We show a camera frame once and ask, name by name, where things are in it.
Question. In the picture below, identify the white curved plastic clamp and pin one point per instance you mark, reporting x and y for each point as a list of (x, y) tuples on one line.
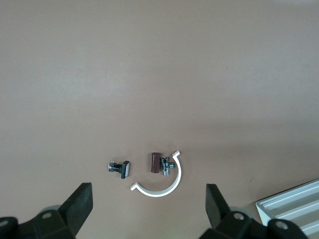
[(174, 184)]

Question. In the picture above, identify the small black clip part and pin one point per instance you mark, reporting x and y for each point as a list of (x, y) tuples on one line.
[(124, 170)]

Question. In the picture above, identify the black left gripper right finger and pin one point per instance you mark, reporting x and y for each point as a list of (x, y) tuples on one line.
[(219, 211)]

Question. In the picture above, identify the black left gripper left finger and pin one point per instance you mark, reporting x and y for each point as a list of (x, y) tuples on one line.
[(74, 206)]

